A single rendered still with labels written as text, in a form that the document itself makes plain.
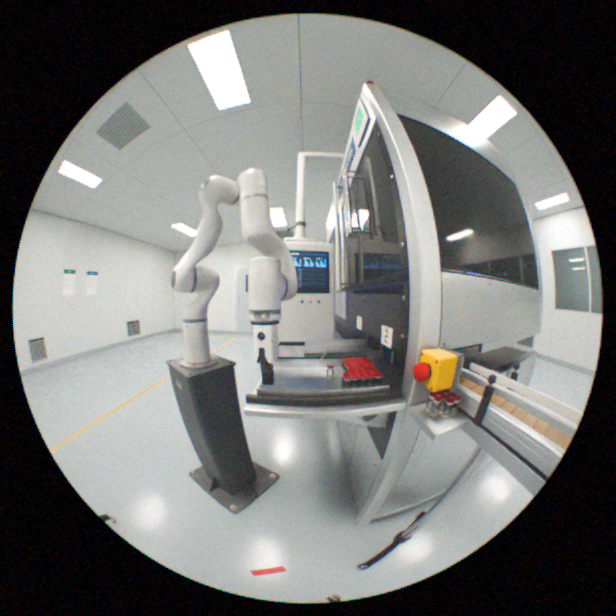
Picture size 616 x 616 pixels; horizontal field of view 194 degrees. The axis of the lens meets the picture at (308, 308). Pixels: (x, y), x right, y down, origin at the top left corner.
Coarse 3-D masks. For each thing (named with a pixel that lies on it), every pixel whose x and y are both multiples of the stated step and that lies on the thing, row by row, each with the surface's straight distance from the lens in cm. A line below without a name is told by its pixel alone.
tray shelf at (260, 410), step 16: (288, 352) 94; (384, 368) 75; (384, 384) 62; (400, 384) 63; (384, 400) 53; (400, 400) 53; (272, 416) 48; (288, 416) 47; (304, 416) 47; (320, 416) 47; (336, 416) 48; (352, 416) 48
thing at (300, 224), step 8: (304, 160) 193; (304, 168) 186; (304, 176) 180; (304, 184) 175; (304, 192) 170; (304, 200) 166; (296, 208) 164; (304, 208) 163; (296, 216) 160; (304, 216) 160; (296, 224) 155; (304, 224) 155; (296, 232) 154; (304, 232) 155
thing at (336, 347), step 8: (312, 344) 106; (320, 344) 106; (328, 344) 107; (336, 344) 107; (344, 344) 108; (352, 344) 109; (360, 344) 110; (304, 352) 81; (312, 352) 93; (320, 352) 93; (328, 352) 81; (336, 352) 81; (344, 352) 82; (352, 352) 83; (360, 352) 84; (368, 352) 85; (376, 352) 86
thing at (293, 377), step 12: (276, 360) 74; (288, 360) 73; (300, 360) 73; (312, 360) 73; (324, 360) 73; (336, 360) 73; (348, 360) 74; (276, 372) 69; (288, 372) 69; (300, 372) 69; (312, 372) 69; (324, 372) 69; (336, 372) 69; (276, 384) 60; (288, 384) 60; (300, 384) 60; (312, 384) 60; (324, 384) 60; (336, 384) 60; (300, 396) 50; (312, 396) 50
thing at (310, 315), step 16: (288, 240) 145; (304, 240) 147; (304, 256) 142; (320, 256) 144; (304, 272) 140; (320, 272) 142; (304, 288) 139; (320, 288) 141; (288, 304) 138; (304, 304) 139; (320, 304) 141; (288, 320) 138; (304, 320) 140; (320, 320) 142; (288, 336) 140; (304, 336) 142; (320, 336) 144
